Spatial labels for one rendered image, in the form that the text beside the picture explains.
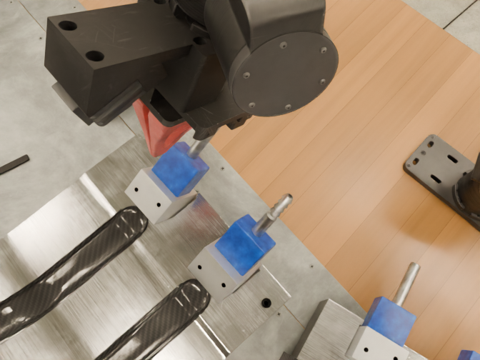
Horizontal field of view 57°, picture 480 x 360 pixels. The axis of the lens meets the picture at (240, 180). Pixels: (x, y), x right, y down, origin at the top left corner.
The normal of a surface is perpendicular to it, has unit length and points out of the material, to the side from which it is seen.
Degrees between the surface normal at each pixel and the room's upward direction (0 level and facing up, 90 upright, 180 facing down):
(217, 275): 43
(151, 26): 29
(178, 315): 6
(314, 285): 0
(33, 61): 0
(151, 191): 37
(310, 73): 77
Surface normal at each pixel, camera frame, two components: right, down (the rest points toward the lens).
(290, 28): 0.29, 0.81
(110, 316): -0.04, -0.29
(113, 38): 0.37, -0.58
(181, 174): -0.41, 0.15
